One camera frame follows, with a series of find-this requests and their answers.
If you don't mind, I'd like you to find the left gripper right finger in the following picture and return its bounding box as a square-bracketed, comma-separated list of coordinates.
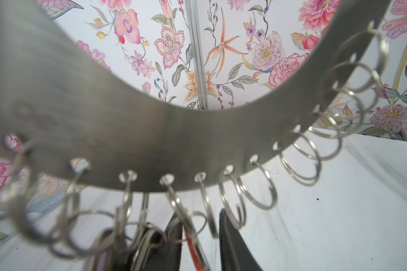
[219, 208, 262, 271]

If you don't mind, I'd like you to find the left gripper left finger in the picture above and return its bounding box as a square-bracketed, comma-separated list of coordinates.
[145, 213, 183, 271]

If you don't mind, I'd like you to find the bunch of keys red tag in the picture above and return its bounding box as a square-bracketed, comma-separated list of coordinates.
[83, 192, 211, 271]

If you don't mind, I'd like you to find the right aluminium corner post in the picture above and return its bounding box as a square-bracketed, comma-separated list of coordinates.
[185, 0, 210, 110]

